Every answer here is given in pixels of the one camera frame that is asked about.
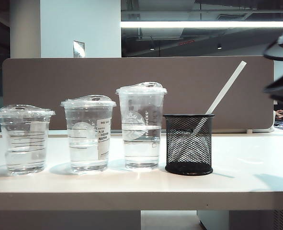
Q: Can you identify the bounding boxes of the small clear plastic cup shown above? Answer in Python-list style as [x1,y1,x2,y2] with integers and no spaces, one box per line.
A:
[0,104,56,175]

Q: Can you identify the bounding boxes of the paper sign on pillar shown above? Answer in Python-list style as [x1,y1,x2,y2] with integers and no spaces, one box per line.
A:
[73,40,85,58]

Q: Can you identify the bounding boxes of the large clear plastic cup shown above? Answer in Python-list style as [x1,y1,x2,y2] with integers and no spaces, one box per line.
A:
[115,81,168,170]

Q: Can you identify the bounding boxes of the medium clear plastic cup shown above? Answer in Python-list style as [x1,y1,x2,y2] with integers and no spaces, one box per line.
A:
[60,95,117,174]

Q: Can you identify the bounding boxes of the brown desk partition panel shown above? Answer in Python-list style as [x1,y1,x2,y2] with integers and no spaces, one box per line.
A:
[1,56,275,131]

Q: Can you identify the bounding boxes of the black mesh pen holder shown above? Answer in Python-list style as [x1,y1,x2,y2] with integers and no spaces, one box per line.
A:
[162,114,215,175]

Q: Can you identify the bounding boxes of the white paper straw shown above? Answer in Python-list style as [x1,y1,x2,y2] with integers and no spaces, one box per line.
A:
[176,60,247,166]

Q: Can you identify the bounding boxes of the white ceiling light strip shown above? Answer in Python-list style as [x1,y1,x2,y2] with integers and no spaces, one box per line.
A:
[120,21,283,28]

